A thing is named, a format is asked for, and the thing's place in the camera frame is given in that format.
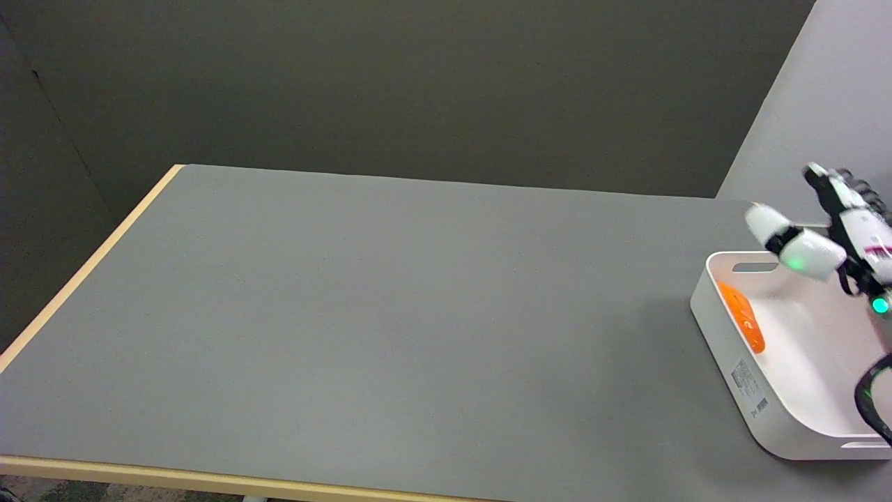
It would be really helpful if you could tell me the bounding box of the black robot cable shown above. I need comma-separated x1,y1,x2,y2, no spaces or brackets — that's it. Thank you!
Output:
854,354,892,447

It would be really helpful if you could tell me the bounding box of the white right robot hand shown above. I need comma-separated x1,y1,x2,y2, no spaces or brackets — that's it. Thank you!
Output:
744,163,892,296

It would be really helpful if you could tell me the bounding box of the white plastic box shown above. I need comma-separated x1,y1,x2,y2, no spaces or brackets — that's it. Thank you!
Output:
690,251,892,462

